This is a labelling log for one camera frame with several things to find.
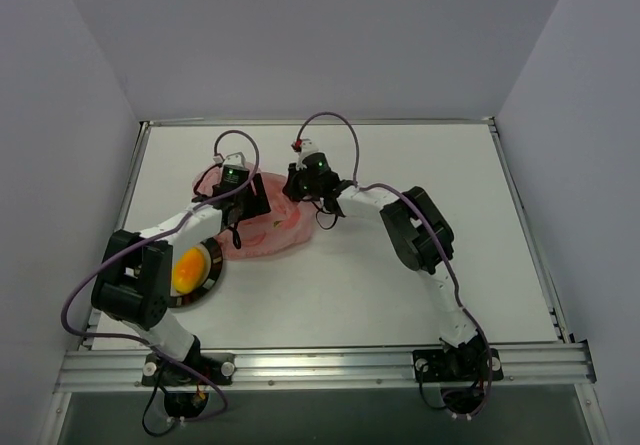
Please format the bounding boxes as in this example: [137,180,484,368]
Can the pink plastic bag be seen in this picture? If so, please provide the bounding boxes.
[216,172,316,260]

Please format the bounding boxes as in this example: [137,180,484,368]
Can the fake yellow orange mango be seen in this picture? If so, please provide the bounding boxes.
[172,245,210,295]

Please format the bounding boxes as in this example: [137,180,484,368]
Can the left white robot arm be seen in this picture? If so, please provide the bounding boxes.
[91,164,271,384]

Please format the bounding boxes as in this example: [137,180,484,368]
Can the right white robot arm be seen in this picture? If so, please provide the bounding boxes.
[283,152,488,378]

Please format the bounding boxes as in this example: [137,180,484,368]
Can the black rimmed ceramic plate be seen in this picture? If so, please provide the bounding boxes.
[168,238,223,309]

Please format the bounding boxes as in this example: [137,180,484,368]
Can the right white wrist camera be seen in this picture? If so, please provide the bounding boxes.
[291,138,319,170]

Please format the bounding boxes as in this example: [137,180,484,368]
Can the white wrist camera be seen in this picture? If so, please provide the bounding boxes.
[291,138,319,170]
[213,152,246,168]

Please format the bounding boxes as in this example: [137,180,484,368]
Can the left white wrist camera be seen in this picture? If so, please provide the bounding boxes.
[213,152,246,168]

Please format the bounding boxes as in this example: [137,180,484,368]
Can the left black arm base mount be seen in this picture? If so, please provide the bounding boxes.
[140,352,235,422]

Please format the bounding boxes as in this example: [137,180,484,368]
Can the aluminium table frame rail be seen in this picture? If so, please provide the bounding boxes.
[82,113,595,390]

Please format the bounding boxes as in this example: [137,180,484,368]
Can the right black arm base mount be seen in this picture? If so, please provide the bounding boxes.
[412,349,504,420]

